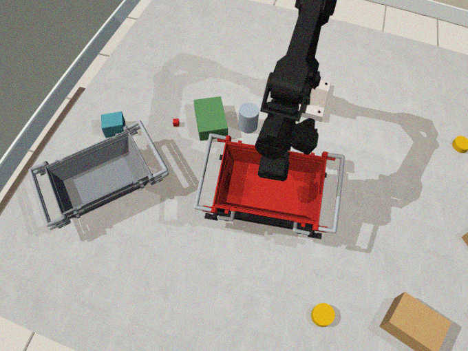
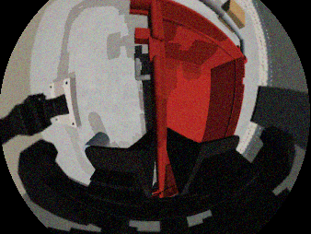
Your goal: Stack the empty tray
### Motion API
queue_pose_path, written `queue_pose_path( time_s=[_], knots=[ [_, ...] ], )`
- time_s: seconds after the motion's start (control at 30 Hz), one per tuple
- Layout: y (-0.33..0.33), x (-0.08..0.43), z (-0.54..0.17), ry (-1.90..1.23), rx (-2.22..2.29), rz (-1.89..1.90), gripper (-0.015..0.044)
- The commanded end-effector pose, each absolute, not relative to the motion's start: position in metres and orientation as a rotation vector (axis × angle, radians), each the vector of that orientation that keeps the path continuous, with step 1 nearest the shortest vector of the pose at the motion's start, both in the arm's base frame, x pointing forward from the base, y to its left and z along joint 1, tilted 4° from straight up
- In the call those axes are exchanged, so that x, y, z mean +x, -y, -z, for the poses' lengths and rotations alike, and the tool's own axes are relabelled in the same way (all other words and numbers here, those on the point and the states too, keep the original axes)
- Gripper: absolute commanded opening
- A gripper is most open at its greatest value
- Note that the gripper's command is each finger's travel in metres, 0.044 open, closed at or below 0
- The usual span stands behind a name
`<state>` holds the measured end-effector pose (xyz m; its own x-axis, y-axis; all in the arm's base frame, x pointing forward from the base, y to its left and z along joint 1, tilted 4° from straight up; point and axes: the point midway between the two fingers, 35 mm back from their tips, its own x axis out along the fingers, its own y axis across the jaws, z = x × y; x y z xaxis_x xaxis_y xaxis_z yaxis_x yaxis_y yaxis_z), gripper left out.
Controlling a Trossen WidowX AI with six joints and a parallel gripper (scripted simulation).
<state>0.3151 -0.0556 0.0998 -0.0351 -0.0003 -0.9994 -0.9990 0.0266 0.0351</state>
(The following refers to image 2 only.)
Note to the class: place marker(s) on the tan rectangular block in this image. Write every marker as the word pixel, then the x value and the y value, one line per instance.
pixel 235 12

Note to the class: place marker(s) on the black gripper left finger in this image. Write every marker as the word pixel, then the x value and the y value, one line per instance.
pixel 139 159

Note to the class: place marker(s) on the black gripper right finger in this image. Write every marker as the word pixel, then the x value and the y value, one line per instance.
pixel 186 155

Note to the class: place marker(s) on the light grey cylinder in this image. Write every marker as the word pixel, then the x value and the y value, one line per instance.
pixel 99 139

